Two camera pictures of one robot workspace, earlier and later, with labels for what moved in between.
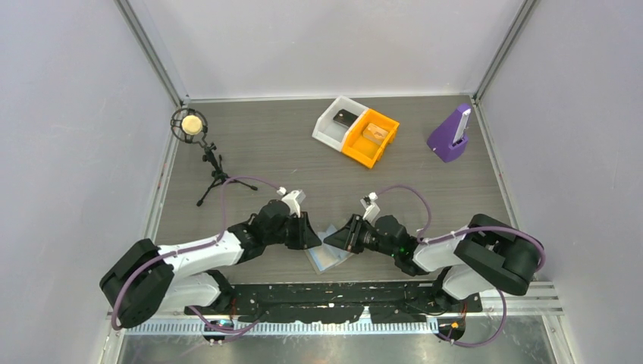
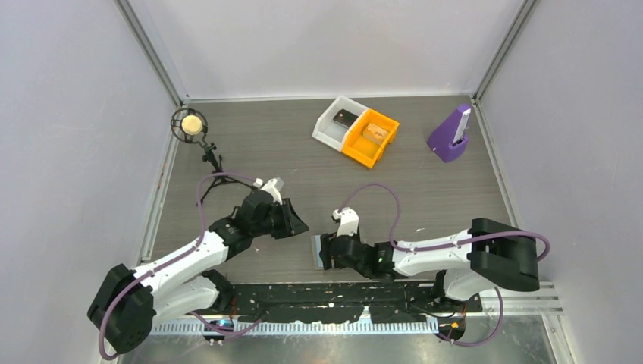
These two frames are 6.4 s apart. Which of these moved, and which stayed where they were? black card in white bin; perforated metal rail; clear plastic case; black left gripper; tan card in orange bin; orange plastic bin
Moved: black left gripper; clear plastic case
Stayed: perforated metal rail; orange plastic bin; tan card in orange bin; black card in white bin
